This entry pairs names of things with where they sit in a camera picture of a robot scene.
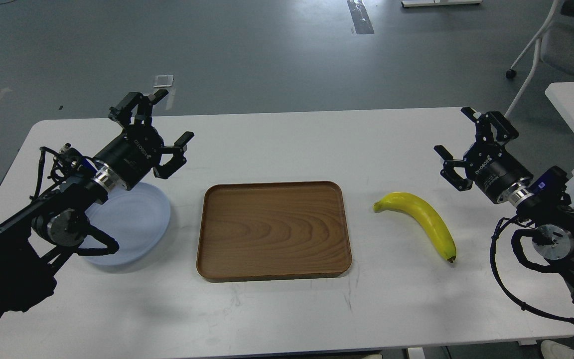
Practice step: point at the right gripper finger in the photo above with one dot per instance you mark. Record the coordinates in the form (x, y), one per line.
(449, 164)
(492, 130)

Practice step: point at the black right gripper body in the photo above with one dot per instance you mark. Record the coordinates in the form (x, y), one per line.
(494, 172)

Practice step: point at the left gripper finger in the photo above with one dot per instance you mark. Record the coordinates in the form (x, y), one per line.
(177, 160)
(136, 109)

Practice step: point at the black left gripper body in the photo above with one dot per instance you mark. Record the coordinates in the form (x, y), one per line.
(131, 156)

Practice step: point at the yellow banana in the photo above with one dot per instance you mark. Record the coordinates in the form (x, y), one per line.
(427, 217)

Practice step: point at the light blue plate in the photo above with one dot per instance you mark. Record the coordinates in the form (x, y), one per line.
(136, 219)

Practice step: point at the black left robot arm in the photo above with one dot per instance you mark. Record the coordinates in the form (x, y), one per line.
(36, 241)

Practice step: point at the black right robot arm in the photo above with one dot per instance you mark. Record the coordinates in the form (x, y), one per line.
(544, 241)

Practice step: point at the brown wooden tray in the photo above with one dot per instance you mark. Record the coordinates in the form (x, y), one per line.
(273, 231)

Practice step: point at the white office chair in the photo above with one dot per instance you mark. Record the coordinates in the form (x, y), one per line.
(553, 44)

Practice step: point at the white shoe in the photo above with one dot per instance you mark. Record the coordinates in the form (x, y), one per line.
(553, 350)

